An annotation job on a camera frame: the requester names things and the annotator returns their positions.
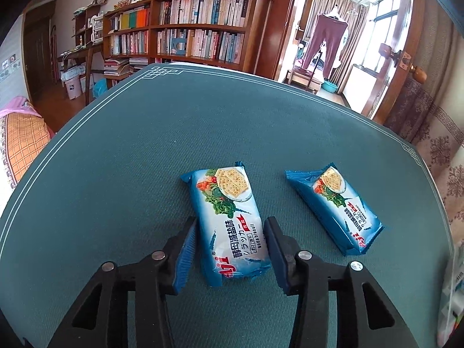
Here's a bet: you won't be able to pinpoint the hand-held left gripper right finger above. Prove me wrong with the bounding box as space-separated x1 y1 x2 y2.
263 215 410 348

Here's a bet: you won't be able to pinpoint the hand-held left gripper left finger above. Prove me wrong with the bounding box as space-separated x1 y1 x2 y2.
47 215 199 348

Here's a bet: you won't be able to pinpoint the blue cracker packet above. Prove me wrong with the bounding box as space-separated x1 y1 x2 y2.
284 165 390 257
180 162 273 288

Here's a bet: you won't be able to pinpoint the green table mat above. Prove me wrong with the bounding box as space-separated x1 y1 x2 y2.
0 63 455 348

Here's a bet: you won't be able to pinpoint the wooden stool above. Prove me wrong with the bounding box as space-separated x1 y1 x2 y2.
288 69 321 95

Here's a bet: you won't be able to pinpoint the clear plastic bag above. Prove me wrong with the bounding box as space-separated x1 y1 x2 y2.
437 246 464 348

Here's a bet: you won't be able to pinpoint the orange plaid blanket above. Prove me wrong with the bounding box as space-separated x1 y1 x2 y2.
0 110 55 189

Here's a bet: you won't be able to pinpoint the white purple patterned curtain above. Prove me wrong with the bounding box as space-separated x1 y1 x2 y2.
409 0 464 243

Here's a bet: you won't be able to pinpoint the stack of magazines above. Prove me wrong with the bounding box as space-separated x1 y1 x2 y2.
104 57 149 77

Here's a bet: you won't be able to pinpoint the white trash bin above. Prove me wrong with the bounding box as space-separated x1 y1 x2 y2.
61 67 86 99

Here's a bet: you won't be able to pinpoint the wooden desk with hutch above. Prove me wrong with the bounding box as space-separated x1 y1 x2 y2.
58 5 106 106

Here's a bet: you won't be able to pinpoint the maroon hanging pants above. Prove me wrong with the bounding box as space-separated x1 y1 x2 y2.
302 12 349 79

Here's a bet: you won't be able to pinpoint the pink cloth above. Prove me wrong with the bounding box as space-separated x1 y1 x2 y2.
0 96 31 117

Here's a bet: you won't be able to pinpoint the wooden bookshelf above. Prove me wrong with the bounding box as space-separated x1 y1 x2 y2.
103 0 274 80

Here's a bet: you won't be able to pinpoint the round wooden door knob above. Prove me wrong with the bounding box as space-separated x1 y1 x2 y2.
411 66 429 85
380 43 404 66

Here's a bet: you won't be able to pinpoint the beige curtain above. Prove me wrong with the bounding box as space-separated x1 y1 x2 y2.
313 0 367 84

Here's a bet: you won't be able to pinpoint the rows of books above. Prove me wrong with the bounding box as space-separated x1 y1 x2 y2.
109 0 254 64

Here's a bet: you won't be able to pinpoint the dark wooden door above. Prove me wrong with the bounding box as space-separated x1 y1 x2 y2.
23 7 55 85

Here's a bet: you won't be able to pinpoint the wooden door frame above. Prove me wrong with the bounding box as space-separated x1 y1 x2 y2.
273 0 316 80

